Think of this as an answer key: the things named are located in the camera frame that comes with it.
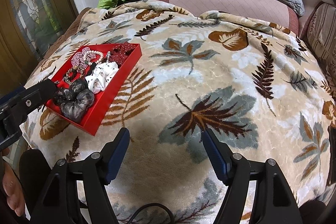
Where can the white black print scrunchie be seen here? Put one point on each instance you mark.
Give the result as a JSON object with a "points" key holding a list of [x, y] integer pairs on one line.
{"points": [[101, 76]]}

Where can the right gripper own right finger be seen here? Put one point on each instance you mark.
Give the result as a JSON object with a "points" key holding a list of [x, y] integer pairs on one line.
{"points": [[274, 201]]}

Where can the dark red dotted scrunchie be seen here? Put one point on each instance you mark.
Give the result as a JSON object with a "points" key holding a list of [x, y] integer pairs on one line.
{"points": [[121, 53]]}

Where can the bare human foot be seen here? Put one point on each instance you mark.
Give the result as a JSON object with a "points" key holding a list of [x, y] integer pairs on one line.
{"points": [[13, 190]]}

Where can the red shallow tray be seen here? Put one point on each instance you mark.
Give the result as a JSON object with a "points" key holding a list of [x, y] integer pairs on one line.
{"points": [[93, 117]]}

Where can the striped beige cushion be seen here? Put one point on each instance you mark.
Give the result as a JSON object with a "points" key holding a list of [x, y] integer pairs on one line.
{"points": [[319, 35]]}

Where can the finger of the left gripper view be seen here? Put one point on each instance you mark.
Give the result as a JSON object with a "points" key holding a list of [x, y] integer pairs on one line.
{"points": [[15, 111]]}

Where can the black grey sheer scrunchie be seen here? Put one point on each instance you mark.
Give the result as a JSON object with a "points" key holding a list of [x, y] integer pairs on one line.
{"points": [[75, 100]]}

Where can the beige leaf pattern blanket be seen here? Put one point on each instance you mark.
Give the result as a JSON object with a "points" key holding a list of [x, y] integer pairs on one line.
{"points": [[254, 83]]}

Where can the pink mattress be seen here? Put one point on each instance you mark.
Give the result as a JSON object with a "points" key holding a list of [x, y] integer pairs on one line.
{"points": [[269, 10]]}

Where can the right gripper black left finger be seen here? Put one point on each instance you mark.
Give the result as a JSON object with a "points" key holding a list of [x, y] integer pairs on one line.
{"points": [[59, 202]]}

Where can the red white plaid scrunchie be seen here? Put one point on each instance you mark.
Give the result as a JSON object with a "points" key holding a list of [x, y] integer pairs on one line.
{"points": [[77, 60]]}

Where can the stained glass wooden door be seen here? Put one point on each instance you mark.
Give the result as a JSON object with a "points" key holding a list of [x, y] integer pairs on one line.
{"points": [[28, 30]]}

